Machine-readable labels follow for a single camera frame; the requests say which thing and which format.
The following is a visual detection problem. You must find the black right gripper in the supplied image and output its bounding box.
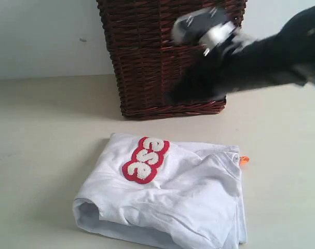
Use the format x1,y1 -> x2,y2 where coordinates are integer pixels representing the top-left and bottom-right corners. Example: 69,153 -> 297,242
164,41 -> 244,104

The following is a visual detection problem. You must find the white t-shirt with red lettering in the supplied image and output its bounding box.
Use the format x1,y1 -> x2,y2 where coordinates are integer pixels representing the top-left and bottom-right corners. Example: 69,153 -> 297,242
73,133 -> 248,248

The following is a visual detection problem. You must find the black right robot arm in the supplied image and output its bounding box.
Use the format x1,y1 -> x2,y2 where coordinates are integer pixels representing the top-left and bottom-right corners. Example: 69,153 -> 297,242
165,6 -> 315,104

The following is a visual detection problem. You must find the dark brown wicker basket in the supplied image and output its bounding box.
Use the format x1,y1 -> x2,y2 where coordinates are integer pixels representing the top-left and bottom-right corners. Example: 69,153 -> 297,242
98,0 -> 246,119

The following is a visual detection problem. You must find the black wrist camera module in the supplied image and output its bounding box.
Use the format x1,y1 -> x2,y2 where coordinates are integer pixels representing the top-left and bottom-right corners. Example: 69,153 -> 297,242
171,7 -> 236,50

